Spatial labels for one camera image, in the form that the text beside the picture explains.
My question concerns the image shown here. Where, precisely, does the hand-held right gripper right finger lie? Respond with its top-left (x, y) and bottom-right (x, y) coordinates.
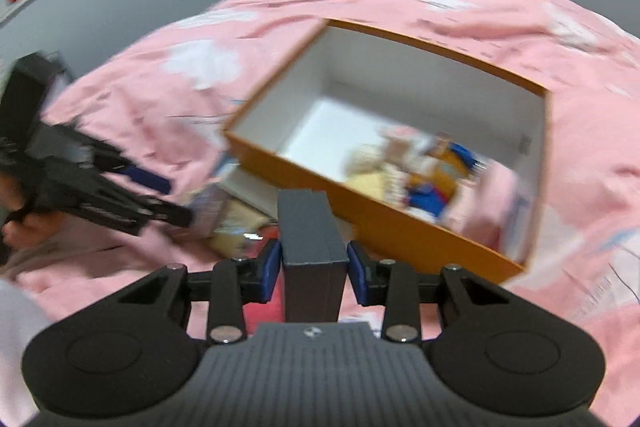
top-left (347, 241), bottom-right (513, 343)

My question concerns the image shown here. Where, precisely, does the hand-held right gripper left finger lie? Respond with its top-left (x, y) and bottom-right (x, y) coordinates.
top-left (117, 238), bottom-right (282, 344)

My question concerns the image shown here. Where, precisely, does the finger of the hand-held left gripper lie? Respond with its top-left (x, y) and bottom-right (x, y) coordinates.
top-left (100, 147), bottom-right (173, 196)
top-left (75, 184), bottom-right (194, 238)

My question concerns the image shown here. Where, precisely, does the dark grey box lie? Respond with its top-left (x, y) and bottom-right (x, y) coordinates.
top-left (277, 189), bottom-right (350, 324)

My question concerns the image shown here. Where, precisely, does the orange cardboard box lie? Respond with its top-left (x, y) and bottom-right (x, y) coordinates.
top-left (223, 19), bottom-right (553, 286)

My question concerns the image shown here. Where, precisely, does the white box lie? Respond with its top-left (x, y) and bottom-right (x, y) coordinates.
top-left (220, 162), bottom-right (281, 224)

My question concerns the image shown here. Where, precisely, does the blue and yellow plush toy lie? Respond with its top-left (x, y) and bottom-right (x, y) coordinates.
top-left (400, 142), bottom-right (483, 220)

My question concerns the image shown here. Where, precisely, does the white crochet bunny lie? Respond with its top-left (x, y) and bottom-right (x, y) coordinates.
top-left (345, 143), bottom-right (403, 205)

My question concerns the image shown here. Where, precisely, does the pink cloth bag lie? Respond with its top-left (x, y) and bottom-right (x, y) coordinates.
top-left (440, 167), bottom-right (523, 258)

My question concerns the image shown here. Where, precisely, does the person's left hand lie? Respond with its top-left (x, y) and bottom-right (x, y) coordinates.
top-left (0, 172), bottom-right (67, 254)

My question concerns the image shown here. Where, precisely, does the pink printed duvet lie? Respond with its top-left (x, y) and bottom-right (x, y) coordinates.
top-left (0, 0), bottom-right (640, 408)

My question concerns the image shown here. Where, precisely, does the white cloth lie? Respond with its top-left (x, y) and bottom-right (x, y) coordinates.
top-left (0, 279), bottom-right (53, 388)

